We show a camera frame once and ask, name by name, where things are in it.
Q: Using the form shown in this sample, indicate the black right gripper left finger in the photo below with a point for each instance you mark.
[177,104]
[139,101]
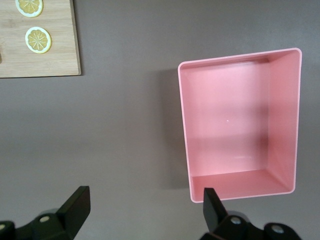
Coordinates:
[73,212]

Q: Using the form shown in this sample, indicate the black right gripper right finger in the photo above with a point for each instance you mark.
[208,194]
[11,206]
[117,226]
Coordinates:
[215,217]

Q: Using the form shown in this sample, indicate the pink plastic bin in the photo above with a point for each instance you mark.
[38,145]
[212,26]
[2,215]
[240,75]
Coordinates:
[225,112]

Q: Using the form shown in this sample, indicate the bamboo cutting board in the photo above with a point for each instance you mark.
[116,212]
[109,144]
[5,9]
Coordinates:
[62,50]

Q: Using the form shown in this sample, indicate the lemon slice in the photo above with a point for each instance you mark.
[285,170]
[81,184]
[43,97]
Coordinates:
[29,7]
[38,40]

